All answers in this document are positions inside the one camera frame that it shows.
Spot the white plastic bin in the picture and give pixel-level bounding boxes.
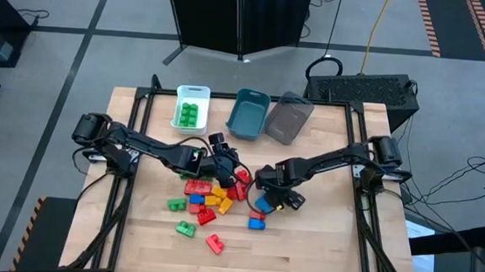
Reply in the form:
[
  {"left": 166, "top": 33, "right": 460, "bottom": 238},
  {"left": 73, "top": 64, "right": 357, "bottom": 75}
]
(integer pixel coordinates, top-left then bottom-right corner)
[{"left": 169, "top": 83, "right": 212, "bottom": 137}]

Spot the blue four-stud block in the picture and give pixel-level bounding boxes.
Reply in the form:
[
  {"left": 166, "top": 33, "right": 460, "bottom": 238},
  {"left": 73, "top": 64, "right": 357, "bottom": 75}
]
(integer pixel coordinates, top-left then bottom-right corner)
[{"left": 253, "top": 194, "right": 277, "bottom": 216}]

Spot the white paper sheet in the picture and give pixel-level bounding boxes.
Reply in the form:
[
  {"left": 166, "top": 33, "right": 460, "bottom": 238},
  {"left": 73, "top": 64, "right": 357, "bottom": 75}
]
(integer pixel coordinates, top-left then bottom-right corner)
[{"left": 402, "top": 218, "right": 439, "bottom": 272}]

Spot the yellow hanging cable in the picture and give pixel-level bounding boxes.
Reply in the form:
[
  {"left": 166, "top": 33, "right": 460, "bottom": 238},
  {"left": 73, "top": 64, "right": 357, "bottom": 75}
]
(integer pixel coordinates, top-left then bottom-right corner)
[{"left": 358, "top": 0, "right": 393, "bottom": 77}]

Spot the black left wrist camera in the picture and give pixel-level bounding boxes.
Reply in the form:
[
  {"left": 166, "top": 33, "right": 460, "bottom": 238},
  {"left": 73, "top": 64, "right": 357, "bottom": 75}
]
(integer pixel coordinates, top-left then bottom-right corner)
[{"left": 179, "top": 147, "right": 205, "bottom": 177}]

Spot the green two-stud block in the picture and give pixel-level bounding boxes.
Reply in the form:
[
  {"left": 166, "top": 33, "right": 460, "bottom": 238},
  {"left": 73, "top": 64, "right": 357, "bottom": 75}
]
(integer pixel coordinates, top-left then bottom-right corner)
[
  {"left": 175, "top": 220, "right": 198, "bottom": 238},
  {"left": 166, "top": 195, "right": 188, "bottom": 214}
]

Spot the clear grey plastic bin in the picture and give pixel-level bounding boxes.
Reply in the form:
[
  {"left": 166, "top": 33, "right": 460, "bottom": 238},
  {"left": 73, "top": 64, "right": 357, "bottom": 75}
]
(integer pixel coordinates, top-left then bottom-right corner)
[{"left": 262, "top": 89, "right": 316, "bottom": 148}]

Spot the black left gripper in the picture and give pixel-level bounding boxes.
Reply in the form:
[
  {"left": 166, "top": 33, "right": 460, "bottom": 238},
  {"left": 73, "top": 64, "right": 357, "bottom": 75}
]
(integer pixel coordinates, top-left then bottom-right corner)
[{"left": 199, "top": 131, "right": 243, "bottom": 190}]

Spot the black room divider panel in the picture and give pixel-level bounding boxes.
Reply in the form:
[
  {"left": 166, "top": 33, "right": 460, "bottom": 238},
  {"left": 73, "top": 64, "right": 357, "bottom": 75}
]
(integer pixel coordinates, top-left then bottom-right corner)
[{"left": 160, "top": 0, "right": 316, "bottom": 76}]

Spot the black cable bundle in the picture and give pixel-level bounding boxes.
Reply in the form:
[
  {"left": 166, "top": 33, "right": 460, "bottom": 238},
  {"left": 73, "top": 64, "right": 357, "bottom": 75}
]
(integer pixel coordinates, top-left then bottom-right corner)
[{"left": 397, "top": 150, "right": 485, "bottom": 211}]

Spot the black hazard-edged floor mat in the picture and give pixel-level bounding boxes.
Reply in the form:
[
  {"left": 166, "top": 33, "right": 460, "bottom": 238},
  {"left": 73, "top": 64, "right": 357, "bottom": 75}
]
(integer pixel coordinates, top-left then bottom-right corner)
[
  {"left": 9, "top": 193, "right": 80, "bottom": 272},
  {"left": 413, "top": 0, "right": 485, "bottom": 63}
]

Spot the red four-stud block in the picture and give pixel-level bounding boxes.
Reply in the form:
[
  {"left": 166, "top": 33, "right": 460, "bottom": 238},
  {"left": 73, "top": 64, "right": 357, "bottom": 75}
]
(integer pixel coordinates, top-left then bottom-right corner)
[{"left": 184, "top": 178, "right": 214, "bottom": 197}]

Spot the teal plastic bin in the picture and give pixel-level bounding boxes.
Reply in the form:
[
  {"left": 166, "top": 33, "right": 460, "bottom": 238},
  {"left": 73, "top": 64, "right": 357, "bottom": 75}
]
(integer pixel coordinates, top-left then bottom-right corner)
[{"left": 224, "top": 87, "right": 272, "bottom": 142}]

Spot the black looped floor cable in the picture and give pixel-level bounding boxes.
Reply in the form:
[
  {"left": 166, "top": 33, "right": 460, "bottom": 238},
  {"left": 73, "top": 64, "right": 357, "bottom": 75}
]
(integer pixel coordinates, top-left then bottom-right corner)
[{"left": 303, "top": 0, "right": 349, "bottom": 88}]

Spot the black arm base cable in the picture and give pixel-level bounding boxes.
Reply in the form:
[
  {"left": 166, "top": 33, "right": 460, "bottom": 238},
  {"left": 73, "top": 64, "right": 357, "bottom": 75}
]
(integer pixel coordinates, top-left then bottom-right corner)
[{"left": 68, "top": 144, "right": 116, "bottom": 207}]

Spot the black aluminium table frame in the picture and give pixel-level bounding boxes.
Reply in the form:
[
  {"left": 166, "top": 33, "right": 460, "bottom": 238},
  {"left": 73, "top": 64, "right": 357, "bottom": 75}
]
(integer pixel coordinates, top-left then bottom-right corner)
[{"left": 57, "top": 68, "right": 431, "bottom": 272}]

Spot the black perforated computer case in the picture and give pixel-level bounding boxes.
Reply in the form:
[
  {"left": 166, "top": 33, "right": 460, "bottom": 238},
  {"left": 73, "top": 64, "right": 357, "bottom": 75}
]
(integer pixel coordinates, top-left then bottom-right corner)
[{"left": 301, "top": 67, "right": 423, "bottom": 135}]

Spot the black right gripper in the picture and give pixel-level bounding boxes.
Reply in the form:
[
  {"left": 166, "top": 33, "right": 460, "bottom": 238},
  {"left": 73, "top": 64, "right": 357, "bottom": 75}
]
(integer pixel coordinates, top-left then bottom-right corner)
[{"left": 253, "top": 164, "right": 309, "bottom": 212}]

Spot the thin black floor cable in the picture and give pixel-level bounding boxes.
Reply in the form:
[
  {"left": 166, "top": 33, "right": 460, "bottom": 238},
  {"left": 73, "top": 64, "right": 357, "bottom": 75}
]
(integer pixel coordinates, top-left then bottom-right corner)
[{"left": 14, "top": 7, "right": 51, "bottom": 29}]

